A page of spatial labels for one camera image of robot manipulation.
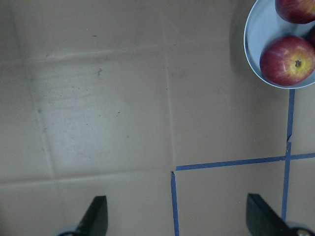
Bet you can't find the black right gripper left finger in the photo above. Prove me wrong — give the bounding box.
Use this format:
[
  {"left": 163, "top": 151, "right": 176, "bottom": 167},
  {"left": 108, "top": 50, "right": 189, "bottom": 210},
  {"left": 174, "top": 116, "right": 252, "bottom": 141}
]
[{"left": 74, "top": 196, "right": 108, "bottom": 236}]

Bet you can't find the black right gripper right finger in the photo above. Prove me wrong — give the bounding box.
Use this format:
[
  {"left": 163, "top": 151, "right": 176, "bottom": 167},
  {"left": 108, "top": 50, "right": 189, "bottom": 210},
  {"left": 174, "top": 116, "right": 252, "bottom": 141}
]
[{"left": 246, "top": 193, "right": 293, "bottom": 236}]

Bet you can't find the red apple near plate edge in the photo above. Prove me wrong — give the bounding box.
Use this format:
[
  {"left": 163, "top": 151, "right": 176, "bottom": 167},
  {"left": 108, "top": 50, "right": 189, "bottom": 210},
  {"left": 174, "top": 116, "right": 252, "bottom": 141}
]
[{"left": 259, "top": 35, "right": 315, "bottom": 86}]

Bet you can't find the light blue plate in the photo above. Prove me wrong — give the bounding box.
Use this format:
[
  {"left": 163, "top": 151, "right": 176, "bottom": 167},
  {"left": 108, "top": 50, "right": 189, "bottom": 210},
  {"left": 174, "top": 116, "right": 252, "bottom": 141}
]
[{"left": 243, "top": 0, "right": 315, "bottom": 89}]

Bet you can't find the red apple on plate top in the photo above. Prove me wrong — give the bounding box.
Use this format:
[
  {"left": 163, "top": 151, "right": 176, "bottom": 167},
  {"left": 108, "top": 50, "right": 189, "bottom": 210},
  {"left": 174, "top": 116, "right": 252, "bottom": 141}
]
[{"left": 275, "top": 0, "right": 315, "bottom": 24}]

